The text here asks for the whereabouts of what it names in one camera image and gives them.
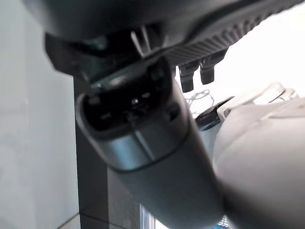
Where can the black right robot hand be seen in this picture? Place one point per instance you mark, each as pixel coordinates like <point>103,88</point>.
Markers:
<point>155,155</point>

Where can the black shelf side panel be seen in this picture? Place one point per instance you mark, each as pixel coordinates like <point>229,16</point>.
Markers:
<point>95,186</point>

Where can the silver right robot leg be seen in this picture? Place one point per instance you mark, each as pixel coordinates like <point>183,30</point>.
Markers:
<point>262,155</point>

